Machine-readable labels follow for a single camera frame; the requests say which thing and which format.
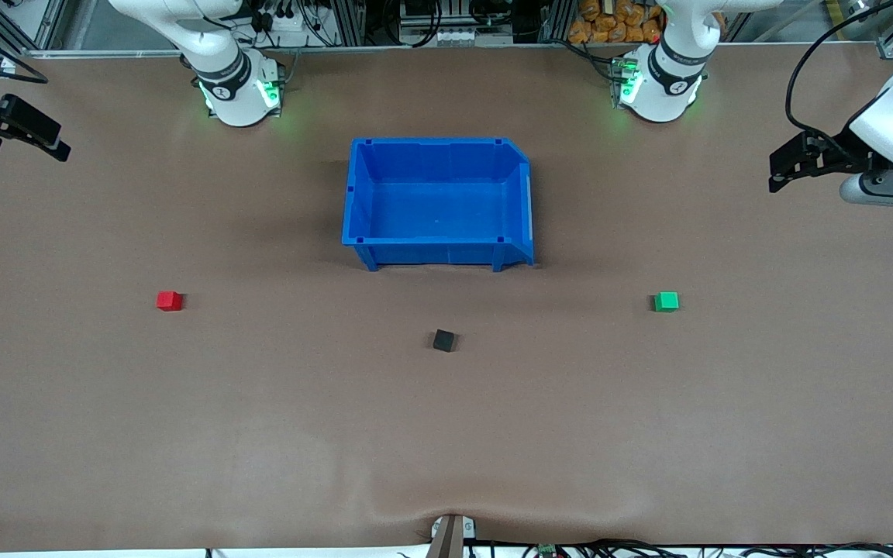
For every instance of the black cube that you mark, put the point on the black cube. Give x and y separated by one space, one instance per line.
443 340

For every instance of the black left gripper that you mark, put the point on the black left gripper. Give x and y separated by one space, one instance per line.
836 153

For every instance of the blue plastic storage bin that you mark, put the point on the blue plastic storage bin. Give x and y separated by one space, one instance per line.
437 209

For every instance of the white power strip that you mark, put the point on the white power strip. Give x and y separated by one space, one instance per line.
284 19

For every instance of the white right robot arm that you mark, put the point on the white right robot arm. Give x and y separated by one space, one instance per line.
218 54

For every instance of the front camera mount bracket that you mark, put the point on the front camera mount bracket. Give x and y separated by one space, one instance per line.
453 536

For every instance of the green cube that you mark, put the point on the green cube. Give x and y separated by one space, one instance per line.
667 301

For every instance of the orange snack bag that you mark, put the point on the orange snack bag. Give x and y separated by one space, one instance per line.
613 22

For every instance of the red cube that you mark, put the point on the red cube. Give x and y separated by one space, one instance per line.
169 301

